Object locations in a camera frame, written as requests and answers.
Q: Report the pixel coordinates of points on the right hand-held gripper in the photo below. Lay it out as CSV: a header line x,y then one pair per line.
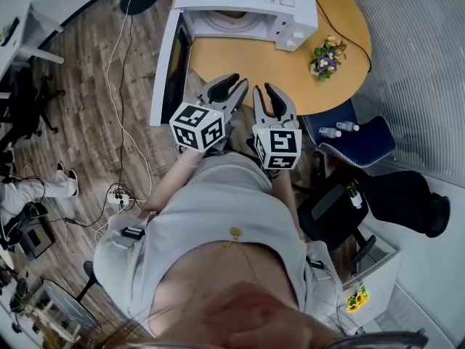
x,y
279,147

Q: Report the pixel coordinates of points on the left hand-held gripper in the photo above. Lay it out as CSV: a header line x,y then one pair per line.
x,y
196,127

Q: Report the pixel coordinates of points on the person's left forearm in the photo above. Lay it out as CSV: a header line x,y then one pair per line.
x,y
170,184

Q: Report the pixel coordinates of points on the person's right forearm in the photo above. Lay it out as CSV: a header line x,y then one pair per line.
x,y
285,198

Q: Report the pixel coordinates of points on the purple flower pot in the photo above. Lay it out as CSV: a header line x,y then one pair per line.
x,y
327,64

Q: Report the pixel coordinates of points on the glass turntable plate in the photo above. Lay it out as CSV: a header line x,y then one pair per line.
x,y
250,22

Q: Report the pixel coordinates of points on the blue chair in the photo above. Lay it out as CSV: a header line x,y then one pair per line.
x,y
363,147

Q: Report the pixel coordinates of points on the person's grey shirt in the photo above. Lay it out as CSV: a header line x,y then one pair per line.
x,y
225,202

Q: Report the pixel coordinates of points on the white power strip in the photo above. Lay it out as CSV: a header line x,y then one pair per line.
x,y
118,196

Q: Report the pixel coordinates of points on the black office chair with headrest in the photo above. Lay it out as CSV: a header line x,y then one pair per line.
x,y
399,198

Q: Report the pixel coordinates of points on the white cabinet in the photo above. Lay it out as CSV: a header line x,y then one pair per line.
x,y
378,278

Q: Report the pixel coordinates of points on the white desk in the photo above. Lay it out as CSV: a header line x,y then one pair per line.
x,y
40,16

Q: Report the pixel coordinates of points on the yellow sunflower bunch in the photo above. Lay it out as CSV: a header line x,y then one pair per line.
x,y
354,300

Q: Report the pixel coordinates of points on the black flat device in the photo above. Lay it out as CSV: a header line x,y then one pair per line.
x,y
11,31

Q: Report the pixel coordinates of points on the black box device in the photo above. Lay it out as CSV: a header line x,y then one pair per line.
x,y
36,240

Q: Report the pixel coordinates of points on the round glass side table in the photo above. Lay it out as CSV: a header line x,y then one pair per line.
x,y
69,304

